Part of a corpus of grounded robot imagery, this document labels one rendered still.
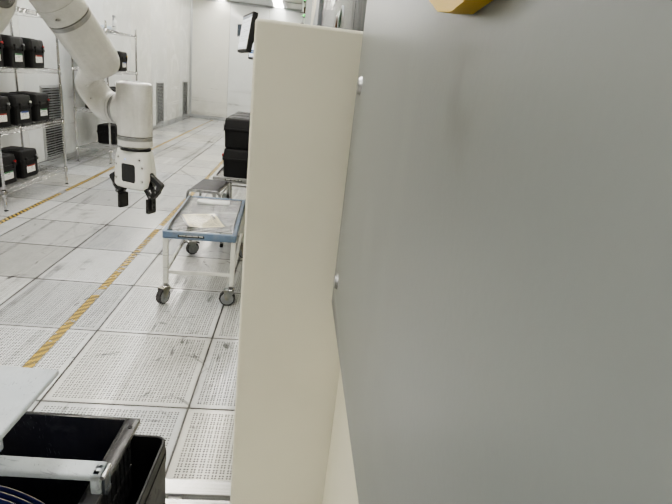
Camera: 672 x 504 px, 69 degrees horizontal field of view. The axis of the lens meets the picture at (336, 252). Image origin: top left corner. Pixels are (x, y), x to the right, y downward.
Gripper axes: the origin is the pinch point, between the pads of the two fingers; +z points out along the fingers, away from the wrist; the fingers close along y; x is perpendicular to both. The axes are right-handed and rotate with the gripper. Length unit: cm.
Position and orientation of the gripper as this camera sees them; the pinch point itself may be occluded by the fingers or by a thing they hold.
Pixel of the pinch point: (137, 206)
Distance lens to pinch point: 141.6
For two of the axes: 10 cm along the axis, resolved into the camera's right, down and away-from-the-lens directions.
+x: 3.6, -2.7, 8.9
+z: -1.1, 9.4, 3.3
